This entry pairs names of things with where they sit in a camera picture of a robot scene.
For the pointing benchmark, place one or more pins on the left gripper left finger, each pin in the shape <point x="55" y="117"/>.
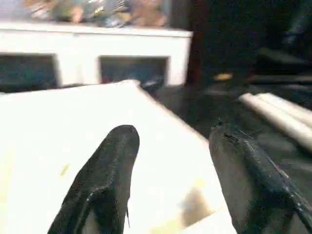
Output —
<point x="102" y="185"/>

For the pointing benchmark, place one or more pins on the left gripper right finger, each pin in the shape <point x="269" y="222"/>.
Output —
<point x="253" y="190"/>

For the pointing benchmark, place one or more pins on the white plastic table top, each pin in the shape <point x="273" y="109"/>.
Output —
<point x="58" y="126"/>

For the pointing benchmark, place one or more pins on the white plastic table leg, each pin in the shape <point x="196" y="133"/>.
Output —
<point x="292" y="107"/>
<point x="278" y="122"/>

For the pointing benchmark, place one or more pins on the black mat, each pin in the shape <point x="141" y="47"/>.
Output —
<point x="209" y="107"/>

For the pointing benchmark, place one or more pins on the small yellow tag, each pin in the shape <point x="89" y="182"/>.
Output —
<point x="223" y="77"/>

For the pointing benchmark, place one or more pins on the white cabinet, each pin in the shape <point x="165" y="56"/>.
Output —
<point x="83" y="44"/>

